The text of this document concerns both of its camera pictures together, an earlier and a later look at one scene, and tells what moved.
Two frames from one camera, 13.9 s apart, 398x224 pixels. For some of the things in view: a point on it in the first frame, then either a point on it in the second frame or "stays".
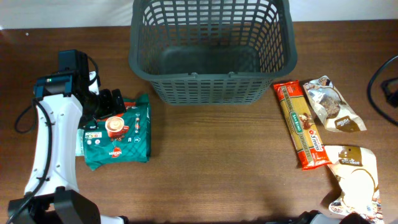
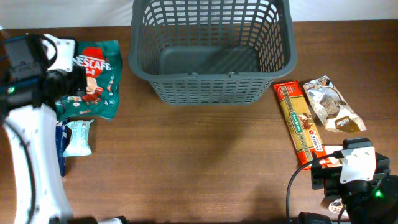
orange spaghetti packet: (309, 144) stays
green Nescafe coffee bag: (123, 137) → (102, 61)
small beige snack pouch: (335, 114) stays
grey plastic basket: (211, 52) stays
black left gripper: (111, 101) → (78, 81)
